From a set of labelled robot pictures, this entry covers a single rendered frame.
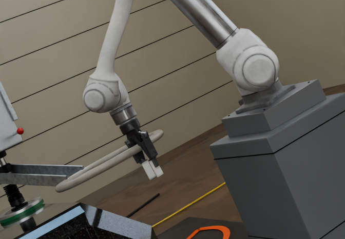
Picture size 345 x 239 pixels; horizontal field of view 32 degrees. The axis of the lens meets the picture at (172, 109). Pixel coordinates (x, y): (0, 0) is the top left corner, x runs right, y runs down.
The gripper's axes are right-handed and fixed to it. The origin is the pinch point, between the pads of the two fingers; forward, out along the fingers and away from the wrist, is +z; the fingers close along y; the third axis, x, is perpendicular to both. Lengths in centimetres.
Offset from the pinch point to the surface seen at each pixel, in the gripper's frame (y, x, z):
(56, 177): 47, 13, -13
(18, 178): 68, 19, -20
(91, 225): 22.0, 21.9, 8.4
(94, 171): 6.6, 18.5, -10.0
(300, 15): 277, -510, -31
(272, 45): 354, -526, -13
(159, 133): 2.6, -13.0, -10.3
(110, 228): 22.0, 15.6, 13.6
